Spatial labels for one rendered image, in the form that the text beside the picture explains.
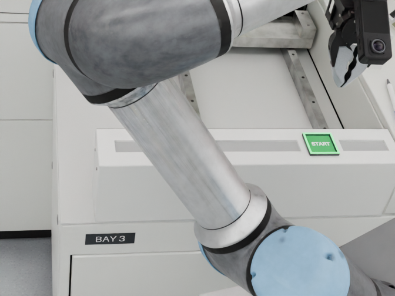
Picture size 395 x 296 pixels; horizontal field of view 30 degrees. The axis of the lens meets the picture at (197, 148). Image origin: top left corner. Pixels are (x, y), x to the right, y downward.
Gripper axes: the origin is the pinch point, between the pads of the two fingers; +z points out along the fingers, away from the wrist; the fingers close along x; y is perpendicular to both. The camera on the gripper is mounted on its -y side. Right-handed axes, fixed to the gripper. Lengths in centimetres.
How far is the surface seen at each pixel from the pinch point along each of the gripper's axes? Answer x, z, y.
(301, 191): 3.0, 21.7, -4.1
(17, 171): 55, 78, 58
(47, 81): 47, 46, 59
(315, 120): -8.0, 26.2, 21.1
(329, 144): -1.6, 14.3, 0.4
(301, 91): -8.1, 27.0, 31.6
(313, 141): 1.2, 14.3, 1.4
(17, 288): 56, 111, 43
